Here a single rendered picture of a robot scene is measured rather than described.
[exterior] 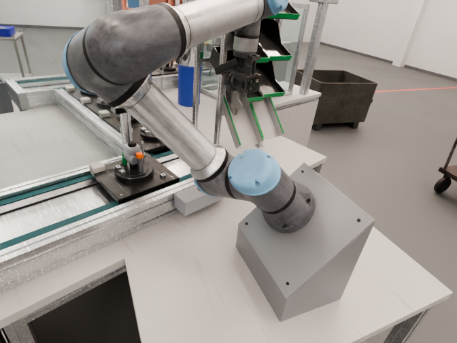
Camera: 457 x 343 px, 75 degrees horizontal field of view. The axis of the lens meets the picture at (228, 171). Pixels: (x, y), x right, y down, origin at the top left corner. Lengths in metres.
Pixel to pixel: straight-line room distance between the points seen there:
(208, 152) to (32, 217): 0.63
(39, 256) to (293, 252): 0.68
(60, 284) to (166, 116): 0.56
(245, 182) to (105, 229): 0.50
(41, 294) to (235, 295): 0.51
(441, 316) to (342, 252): 1.67
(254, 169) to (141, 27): 0.38
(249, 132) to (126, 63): 0.94
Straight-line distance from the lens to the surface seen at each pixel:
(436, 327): 2.34
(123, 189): 1.09
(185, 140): 0.72
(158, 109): 0.67
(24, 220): 1.14
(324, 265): 0.79
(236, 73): 0.99
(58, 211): 1.14
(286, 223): 0.82
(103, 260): 1.01
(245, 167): 0.72
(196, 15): 0.62
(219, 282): 0.93
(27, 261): 0.98
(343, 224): 0.81
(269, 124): 1.51
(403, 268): 1.18
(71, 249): 1.00
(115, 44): 0.54
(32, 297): 0.98
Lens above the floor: 1.58
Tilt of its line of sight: 31 degrees down
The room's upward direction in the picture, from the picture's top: 6 degrees clockwise
